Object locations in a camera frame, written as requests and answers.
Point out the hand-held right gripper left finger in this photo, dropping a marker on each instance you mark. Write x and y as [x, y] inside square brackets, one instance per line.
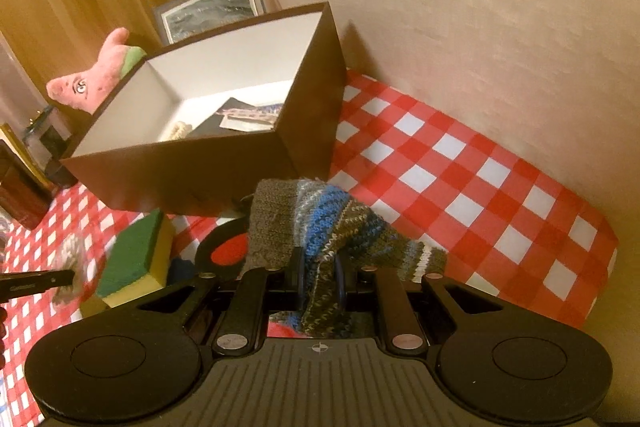
[298, 272]

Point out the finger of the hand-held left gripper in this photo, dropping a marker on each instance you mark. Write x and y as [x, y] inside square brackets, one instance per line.
[40, 283]

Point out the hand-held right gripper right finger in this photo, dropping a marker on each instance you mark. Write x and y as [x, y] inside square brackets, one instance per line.
[340, 282]

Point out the white knitted cloth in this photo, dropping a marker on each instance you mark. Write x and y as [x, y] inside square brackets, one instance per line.
[70, 257]
[180, 130]

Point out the striped knitted sock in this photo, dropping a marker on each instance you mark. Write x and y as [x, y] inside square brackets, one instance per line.
[320, 217]

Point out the green yellow sponge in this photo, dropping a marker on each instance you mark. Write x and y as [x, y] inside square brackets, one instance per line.
[130, 257]

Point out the blue cloth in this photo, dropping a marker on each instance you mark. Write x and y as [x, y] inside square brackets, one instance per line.
[181, 269]

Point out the brown cardboard box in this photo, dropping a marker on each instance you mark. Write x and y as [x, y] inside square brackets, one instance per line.
[200, 177]

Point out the clear plastic printed packet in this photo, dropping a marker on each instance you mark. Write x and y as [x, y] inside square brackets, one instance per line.
[250, 117]

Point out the grey cloth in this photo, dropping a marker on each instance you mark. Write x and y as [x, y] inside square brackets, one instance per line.
[210, 127]

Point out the black pad with red spot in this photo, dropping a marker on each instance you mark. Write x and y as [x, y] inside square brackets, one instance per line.
[227, 254]

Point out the brown cylindrical canister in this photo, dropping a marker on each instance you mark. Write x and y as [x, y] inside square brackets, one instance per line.
[22, 202]

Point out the red white checkered tablecloth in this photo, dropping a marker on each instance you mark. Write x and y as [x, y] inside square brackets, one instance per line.
[450, 187]

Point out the dark glass jar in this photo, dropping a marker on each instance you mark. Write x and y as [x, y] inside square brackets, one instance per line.
[50, 137]

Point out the pink star plush toy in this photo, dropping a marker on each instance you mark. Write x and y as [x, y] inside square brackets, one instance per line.
[100, 77]

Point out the framed grey picture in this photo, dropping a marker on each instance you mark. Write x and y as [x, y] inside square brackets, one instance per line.
[210, 7]

